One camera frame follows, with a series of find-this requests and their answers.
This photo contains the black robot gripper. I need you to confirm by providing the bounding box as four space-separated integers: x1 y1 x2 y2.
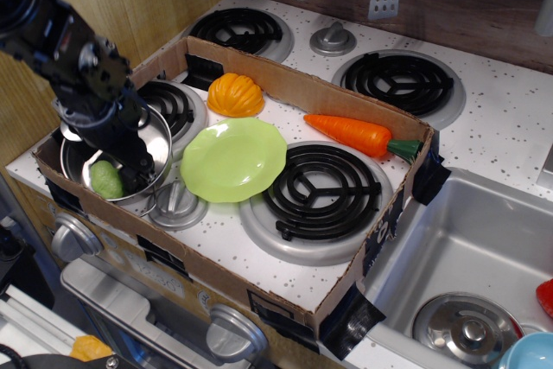
53 87 156 194

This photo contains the green toy broccoli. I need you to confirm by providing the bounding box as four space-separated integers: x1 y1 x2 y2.
90 160 124 200

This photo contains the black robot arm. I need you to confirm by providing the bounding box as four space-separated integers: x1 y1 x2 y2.
1 0 156 193

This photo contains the silver front stovetop knob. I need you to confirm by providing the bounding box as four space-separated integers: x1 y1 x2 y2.
148 180 208 232

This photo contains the silver stovetop knob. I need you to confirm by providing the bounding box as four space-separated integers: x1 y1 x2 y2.
309 22 357 57
148 180 208 232

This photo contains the silver metal pot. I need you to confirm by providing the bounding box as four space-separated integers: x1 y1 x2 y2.
60 109 172 216

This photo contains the left silver oven knob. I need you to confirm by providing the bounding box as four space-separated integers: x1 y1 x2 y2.
51 213 104 263

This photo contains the silver oven knob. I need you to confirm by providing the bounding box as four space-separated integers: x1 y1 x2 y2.
206 303 268 363
51 213 104 263

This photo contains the front left black burner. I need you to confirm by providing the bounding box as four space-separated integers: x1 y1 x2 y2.
138 80 208 159

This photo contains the black burner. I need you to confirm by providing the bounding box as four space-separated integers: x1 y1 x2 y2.
332 49 467 130
138 80 208 159
239 141 393 266
181 8 294 63

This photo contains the green plastic plate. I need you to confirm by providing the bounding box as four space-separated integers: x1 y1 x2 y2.
180 118 288 203

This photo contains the orange toy pumpkin half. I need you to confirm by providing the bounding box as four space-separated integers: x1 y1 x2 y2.
207 73 264 118

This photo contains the orange yellow object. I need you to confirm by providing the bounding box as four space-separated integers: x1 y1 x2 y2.
69 334 113 362

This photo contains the right silver oven knob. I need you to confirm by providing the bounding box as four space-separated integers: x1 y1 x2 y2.
206 303 268 363

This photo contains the front right black burner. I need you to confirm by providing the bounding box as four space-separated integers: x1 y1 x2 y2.
239 141 393 266

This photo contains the back left black burner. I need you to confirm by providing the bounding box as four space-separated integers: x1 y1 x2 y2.
181 8 294 63

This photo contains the orange toy carrot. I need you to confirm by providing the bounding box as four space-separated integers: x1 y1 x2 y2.
303 114 423 162

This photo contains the silver back stovetop knob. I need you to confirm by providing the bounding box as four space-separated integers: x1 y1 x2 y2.
309 22 357 57

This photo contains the back right black burner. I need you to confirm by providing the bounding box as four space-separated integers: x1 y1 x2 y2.
332 49 467 130

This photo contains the brown cardboard fence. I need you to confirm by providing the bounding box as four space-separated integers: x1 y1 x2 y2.
34 37 439 368

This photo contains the grey toy sink basin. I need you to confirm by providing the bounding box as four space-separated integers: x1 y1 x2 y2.
357 169 552 368

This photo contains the silver pot lid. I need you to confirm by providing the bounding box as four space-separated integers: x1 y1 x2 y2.
411 292 524 368

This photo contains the red toy item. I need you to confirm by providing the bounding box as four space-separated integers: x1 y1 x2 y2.
536 280 553 317

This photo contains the light blue bowl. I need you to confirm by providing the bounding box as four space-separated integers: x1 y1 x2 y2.
498 332 553 369

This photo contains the silver oven door handle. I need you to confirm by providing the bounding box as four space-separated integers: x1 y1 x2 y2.
60 259 222 368

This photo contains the black cable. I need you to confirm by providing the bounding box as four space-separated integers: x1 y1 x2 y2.
0 344 22 369

